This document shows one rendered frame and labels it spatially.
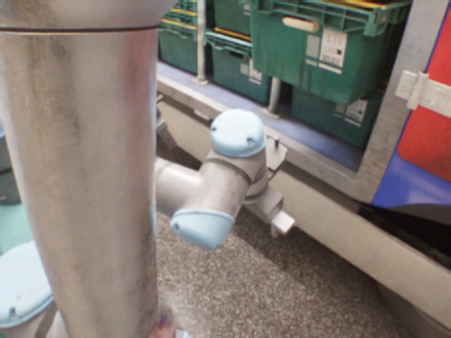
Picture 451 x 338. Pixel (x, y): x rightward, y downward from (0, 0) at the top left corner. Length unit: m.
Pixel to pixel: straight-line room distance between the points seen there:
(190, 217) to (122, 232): 0.21
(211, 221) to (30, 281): 0.22
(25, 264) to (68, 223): 0.24
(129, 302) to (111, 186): 0.10
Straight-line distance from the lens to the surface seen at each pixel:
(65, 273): 0.21
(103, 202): 0.17
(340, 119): 1.16
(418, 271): 1.13
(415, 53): 0.84
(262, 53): 0.94
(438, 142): 0.88
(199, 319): 1.36
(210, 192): 0.39
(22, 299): 0.38
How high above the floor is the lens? 1.24
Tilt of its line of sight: 38 degrees down
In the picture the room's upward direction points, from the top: 3 degrees clockwise
